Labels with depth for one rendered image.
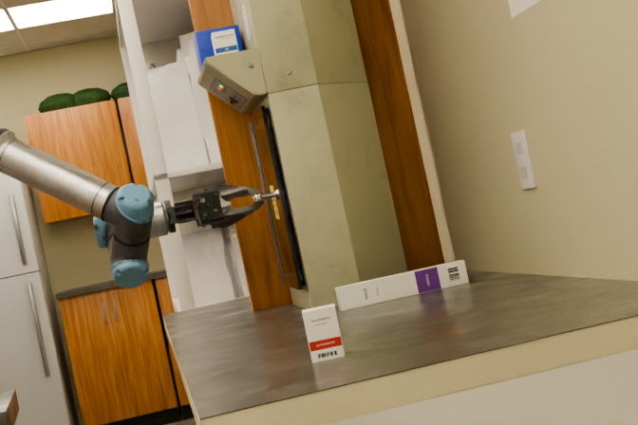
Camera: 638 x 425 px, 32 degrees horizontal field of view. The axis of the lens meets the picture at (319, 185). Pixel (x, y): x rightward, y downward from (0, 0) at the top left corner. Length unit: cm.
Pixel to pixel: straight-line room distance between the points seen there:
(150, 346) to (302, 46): 513
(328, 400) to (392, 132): 154
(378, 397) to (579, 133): 76
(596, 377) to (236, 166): 149
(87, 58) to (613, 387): 683
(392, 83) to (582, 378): 152
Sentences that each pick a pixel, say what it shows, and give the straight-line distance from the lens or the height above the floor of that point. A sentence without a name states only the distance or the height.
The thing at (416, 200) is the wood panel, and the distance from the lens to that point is 280.
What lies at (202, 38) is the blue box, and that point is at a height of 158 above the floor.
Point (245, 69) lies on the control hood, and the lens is 238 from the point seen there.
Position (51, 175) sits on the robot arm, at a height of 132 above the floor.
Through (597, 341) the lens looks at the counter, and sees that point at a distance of 142.
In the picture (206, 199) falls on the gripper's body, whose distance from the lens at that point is 238.
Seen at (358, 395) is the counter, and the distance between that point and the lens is 133.
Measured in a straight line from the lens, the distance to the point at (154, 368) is 739.
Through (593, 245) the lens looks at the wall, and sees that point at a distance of 199.
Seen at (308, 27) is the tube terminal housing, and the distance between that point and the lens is 242.
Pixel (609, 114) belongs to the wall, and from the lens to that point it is 182.
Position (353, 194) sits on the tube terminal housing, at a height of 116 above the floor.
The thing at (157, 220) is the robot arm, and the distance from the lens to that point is 239.
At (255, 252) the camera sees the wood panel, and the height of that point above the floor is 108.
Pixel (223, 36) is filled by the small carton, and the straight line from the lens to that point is 245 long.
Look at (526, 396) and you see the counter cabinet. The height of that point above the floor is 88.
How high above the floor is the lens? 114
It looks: 1 degrees up
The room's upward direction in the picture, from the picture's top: 12 degrees counter-clockwise
